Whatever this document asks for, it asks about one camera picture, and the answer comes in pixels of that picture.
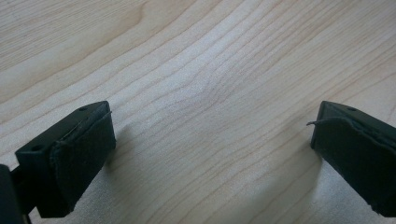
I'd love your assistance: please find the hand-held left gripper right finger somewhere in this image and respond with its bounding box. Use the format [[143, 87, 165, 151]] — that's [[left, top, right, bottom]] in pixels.
[[306, 100, 396, 218]]

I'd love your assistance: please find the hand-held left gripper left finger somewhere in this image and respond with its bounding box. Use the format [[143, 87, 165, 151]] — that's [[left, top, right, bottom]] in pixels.
[[14, 100, 117, 219]]

